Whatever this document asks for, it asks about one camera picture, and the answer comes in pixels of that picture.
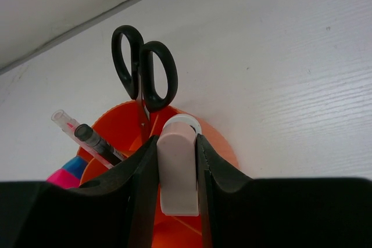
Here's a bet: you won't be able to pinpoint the orange round divided container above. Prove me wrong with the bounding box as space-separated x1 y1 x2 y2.
92 101 239 247

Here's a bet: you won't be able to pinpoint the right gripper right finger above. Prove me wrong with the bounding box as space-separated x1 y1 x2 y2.
196 135 371 247

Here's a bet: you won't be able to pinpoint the black gel pen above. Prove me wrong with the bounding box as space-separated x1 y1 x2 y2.
80 124 126 166

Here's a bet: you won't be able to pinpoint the pink white eraser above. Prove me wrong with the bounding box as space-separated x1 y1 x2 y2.
156 114 202 217

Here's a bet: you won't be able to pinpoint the pink capped black highlighter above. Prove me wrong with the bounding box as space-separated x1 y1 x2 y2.
46 168 83 189

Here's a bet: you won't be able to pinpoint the black handled scissors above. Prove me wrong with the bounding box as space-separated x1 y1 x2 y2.
111 25 178 142

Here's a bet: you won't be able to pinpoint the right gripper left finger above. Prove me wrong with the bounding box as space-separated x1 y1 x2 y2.
1 136 159 247

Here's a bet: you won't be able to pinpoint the blue capped black highlighter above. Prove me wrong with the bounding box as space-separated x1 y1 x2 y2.
62 156 88 179

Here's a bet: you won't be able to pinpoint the red clear pen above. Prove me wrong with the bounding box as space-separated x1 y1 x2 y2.
51 109 113 169

